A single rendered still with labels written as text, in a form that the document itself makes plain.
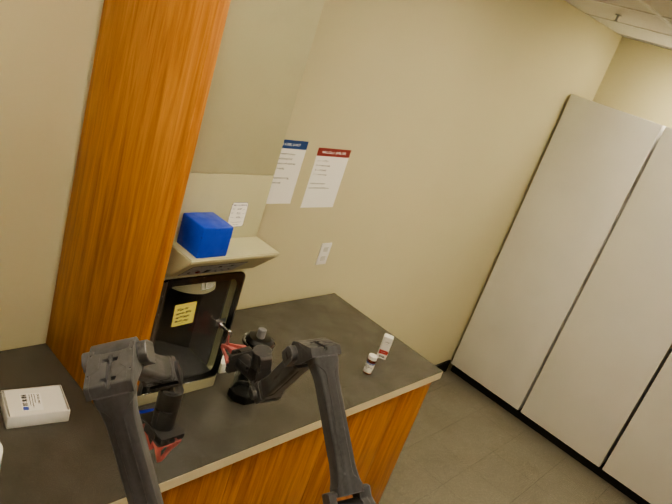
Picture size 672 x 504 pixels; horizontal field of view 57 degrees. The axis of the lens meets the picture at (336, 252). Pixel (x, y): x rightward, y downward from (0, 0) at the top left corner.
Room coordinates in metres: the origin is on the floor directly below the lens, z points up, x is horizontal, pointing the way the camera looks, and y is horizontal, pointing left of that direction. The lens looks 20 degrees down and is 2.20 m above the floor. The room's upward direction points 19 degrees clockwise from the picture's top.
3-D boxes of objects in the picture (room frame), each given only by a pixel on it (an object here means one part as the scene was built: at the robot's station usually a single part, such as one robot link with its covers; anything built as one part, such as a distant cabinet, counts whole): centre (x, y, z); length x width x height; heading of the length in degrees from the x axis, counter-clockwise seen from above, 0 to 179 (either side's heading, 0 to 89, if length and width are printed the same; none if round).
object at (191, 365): (1.66, 0.34, 1.19); 0.30 x 0.01 x 0.40; 143
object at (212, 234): (1.56, 0.35, 1.55); 0.10 x 0.10 x 0.09; 53
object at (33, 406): (1.40, 0.66, 0.96); 0.16 x 0.12 x 0.04; 131
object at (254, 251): (1.63, 0.30, 1.46); 0.32 x 0.11 x 0.10; 143
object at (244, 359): (1.65, 0.15, 1.15); 0.10 x 0.07 x 0.07; 143
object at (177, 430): (1.22, 0.26, 1.21); 0.10 x 0.07 x 0.07; 53
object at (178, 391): (1.23, 0.26, 1.27); 0.07 x 0.06 x 0.07; 18
